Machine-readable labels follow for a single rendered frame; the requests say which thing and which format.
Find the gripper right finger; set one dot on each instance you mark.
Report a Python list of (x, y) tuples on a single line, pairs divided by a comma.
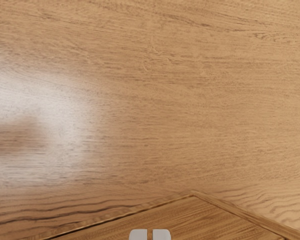
[(161, 235)]

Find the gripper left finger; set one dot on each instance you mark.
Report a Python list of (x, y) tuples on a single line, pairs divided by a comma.
[(138, 235)]

